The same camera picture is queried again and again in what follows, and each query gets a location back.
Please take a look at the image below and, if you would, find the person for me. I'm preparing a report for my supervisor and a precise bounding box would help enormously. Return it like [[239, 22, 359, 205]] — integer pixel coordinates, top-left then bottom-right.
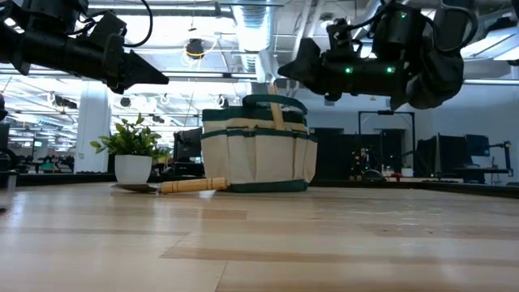
[[350, 147, 371, 182]]

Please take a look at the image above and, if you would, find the green plant in white pot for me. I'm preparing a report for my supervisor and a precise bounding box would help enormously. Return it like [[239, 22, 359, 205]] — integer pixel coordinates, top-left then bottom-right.
[[89, 112, 174, 186]]

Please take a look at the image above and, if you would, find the black monitor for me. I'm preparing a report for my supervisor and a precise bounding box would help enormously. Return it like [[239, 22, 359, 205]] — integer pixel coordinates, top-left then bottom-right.
[[414, 135, 467, 168], [173, 127, 204, 165], [465, 134, 491, 158]]

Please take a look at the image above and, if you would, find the white pillar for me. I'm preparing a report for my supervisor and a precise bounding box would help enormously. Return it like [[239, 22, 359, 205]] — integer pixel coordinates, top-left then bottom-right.
[[74, 79, 112, 174]]

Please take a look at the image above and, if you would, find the black round ceiling device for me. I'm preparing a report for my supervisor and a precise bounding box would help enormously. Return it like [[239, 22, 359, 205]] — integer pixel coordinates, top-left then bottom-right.
[[185, 37, 206, 60]]

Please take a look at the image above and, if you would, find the black metal table frame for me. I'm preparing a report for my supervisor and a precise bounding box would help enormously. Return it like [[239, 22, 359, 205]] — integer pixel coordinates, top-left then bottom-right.
[[0, 172, 519, 200]]

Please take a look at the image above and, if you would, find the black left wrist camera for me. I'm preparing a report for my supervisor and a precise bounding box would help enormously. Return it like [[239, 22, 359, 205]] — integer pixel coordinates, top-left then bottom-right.
[[87, 11, 127, 44]]

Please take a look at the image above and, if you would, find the silver ventilation duct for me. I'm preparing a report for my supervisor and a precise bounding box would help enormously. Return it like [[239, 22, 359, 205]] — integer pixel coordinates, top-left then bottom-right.
[[232, 3, 277, 84]]

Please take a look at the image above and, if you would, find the narrow wood-handled steel trowel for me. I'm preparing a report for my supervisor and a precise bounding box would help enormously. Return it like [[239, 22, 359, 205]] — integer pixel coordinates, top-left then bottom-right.
[[111, 177, 229, 195]]

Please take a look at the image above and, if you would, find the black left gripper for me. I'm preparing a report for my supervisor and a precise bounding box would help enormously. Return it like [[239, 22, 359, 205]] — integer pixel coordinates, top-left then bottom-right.
[[11, 32, 169, 95]]

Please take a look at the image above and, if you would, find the black metal stand frame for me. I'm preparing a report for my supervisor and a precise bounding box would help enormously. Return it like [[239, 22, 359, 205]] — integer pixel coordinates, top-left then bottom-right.
[[357, 109, 416, 179]]

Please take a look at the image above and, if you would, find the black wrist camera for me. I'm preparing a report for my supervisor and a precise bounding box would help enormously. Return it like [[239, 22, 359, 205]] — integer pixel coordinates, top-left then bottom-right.
[[326, 18, 362, 62], [87, 11, 127, 44]]

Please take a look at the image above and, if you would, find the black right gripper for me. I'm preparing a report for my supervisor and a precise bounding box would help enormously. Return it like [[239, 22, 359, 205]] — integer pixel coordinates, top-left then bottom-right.
[[277, 39, 409, 110]]

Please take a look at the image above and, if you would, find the beige green gardening bag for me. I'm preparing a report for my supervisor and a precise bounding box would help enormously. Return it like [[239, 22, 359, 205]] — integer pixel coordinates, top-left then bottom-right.
[[200, 93, 319, 194]]

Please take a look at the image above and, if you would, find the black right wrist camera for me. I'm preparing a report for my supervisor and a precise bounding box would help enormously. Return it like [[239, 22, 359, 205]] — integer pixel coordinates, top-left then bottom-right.
[[326, 18, 362, 62]]

